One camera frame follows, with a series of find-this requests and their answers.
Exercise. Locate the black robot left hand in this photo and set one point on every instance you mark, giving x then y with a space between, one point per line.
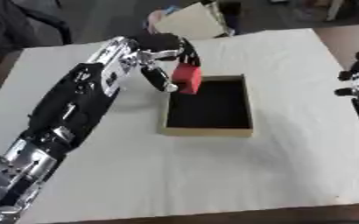
162 46

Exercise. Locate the red block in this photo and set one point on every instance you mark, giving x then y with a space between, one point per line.
187 77

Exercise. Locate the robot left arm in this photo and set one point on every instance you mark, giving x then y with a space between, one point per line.
67 113

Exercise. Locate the tan cardboard box black inside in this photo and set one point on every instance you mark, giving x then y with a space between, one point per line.
208 108

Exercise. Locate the beige cardboard sheet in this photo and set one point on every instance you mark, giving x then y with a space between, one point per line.
190 22

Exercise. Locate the black chair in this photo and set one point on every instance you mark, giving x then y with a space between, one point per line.
24 22

